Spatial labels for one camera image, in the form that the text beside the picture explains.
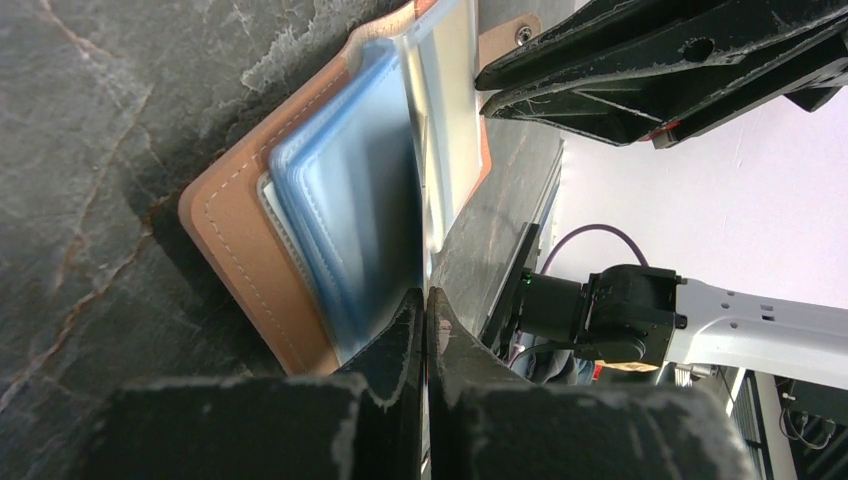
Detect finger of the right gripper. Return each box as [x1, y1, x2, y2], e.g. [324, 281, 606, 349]
[482, 39, 847, 147]
[475, 1, 847, 91]

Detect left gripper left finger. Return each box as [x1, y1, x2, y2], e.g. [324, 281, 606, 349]
[334, 288, 424, 479]

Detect tan leather card holder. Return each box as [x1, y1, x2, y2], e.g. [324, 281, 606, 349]
[179, 1, 542, 375]

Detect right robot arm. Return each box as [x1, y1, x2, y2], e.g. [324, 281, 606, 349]
[475, 1, 847, 389]

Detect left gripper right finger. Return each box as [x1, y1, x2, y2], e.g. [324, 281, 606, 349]
[427, 287, 530, 479]

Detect blue credit card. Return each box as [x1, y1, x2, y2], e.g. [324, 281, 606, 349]
[269, 39, 423, 363]

